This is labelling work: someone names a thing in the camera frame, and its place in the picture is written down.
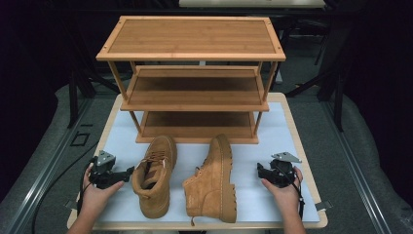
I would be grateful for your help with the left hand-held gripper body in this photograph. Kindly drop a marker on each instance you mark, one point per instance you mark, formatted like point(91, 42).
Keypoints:
point(104, 177)

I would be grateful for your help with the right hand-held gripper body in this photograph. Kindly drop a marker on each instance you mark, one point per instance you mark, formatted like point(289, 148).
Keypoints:
point(279, 175)

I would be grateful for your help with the tan suede boot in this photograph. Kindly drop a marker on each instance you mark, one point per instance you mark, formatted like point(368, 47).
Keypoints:
point(211, 187)
point(160, 152)

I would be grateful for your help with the wooden shoe rack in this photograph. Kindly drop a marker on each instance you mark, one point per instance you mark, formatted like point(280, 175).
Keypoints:
point(195, 37)

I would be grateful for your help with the person's left hand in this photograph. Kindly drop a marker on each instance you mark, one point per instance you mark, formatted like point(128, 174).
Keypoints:
point(95, 198)

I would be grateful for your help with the person's right hand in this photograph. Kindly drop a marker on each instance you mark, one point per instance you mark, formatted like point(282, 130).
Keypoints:
point(289, 196)

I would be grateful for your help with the white table mat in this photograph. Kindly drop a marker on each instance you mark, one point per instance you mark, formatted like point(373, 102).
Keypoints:
point(253, 191)

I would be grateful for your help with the metal table clip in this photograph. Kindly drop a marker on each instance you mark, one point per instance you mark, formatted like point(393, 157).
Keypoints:
point(323, 205)
point(71, 204)

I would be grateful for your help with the black metal stand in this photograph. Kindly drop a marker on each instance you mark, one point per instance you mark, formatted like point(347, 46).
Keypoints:
point(73, 104)
point(339, 97)

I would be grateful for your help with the metal floor rail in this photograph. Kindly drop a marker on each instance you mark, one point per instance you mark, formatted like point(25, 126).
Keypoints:
point(42, 182)
point(360, 182)

